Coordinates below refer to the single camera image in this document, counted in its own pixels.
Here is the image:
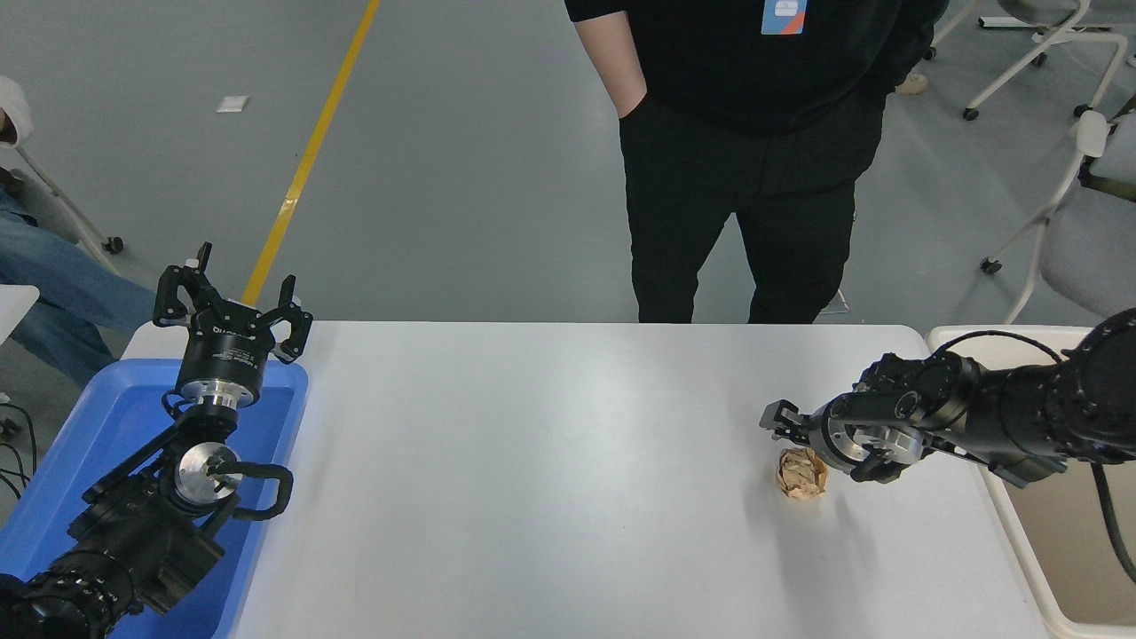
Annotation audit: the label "black cables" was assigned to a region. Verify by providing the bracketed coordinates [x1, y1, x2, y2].
[0, 404, 36, 500]

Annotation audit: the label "tan paper ball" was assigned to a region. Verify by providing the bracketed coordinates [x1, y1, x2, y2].
[776, 446, 829, 503]

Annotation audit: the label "large pale bin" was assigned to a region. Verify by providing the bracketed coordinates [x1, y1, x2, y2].
[926, 325, 1136, 639]

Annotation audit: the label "blue plastic tray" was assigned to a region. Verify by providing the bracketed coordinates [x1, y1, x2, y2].
[0, 358, 310, 639]

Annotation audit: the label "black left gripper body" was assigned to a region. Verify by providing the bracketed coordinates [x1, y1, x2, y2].
[175, 302, 279, 393]

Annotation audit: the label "blue white name badge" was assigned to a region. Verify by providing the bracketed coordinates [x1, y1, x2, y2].
[761, 0, 807, 36]

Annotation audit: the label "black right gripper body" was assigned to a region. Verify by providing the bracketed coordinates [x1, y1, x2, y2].
[799, 401, 844, 471]

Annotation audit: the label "white chair with casters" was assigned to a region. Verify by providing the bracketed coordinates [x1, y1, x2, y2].
[9, 146, 125, 276]

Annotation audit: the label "grey upholstered chair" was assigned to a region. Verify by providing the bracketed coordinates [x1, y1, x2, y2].
[981, 93, 1136, 325]

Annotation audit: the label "small white table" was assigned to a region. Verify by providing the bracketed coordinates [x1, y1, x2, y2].
[0, 284, 41, 345]

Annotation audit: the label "white frame chair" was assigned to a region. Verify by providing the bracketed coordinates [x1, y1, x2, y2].
[963, 0, 1136, 121]

